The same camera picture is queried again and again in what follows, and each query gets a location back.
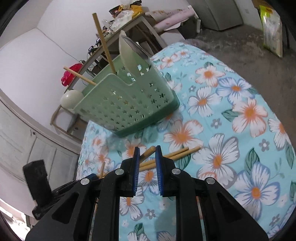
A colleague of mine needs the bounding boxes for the wooden chopstick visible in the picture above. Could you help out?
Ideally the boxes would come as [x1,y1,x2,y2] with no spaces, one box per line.
[139,146,156,163]
[139,146,201,172]
[63,67,96,86]
[92,13,117,75]
[97,162,105,179]

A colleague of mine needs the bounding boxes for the white door panel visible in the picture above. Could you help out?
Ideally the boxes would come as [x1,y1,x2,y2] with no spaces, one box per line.
[1,92,78,188]

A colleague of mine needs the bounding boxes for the green perforated utensil basket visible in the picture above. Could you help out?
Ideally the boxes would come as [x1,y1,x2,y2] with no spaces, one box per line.
[74,56,180,137]

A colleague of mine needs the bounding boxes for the floral blue tablecloth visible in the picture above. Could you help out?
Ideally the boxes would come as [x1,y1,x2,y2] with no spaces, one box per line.
[77,43,295,237]

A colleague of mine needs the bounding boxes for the wooden chair dark seat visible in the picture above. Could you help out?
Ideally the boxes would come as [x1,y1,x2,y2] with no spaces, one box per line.
[50,105,87,143]

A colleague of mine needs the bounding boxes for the cream ladle round bowl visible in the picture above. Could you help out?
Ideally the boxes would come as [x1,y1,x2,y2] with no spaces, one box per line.
[60,90,84,109]

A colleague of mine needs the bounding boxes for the cream rice paddle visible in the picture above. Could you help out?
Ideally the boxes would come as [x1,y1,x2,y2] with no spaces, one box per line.
[119,31,152,77]

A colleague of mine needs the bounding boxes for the red plastic bag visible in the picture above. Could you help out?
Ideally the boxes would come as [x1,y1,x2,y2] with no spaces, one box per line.
[61,63,83,87]

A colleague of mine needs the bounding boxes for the pink rolled cloth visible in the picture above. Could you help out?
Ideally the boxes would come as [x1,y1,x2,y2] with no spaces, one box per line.
[145,8,195,33]

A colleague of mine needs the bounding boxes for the long grey work table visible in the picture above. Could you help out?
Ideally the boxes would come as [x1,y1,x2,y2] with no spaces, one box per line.
[78,13,167,76]

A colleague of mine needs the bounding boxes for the clutter pile on table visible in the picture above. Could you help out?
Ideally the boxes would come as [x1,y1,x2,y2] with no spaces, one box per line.
[87,0,144,55]

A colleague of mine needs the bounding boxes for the yellow green rice bag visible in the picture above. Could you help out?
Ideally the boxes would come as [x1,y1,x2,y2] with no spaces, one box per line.
[259,5,283,58]

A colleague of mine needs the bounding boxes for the brown cardboard box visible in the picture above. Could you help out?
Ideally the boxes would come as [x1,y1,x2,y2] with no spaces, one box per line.
[252,0,272,9]

